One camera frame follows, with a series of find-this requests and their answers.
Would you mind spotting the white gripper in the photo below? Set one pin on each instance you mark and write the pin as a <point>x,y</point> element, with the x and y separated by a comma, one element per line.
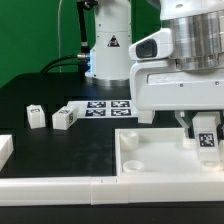
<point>156,84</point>

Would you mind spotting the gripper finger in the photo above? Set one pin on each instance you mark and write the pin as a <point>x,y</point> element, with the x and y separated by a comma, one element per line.
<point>221,128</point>

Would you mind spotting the white square tabletop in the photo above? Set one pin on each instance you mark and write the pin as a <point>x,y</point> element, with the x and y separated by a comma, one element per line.
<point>158,150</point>

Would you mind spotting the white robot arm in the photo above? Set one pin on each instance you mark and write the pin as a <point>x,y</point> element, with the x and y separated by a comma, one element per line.
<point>179,68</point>

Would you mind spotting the white front obstacle bar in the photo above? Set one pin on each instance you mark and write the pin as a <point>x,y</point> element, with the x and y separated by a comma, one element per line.
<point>112,190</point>

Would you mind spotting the fiducial marker sheet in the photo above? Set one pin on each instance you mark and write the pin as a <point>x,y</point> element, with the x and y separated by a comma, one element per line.
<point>105,108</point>

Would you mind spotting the white left obstacle block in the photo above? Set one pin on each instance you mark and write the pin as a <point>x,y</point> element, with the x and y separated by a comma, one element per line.
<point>6,149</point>

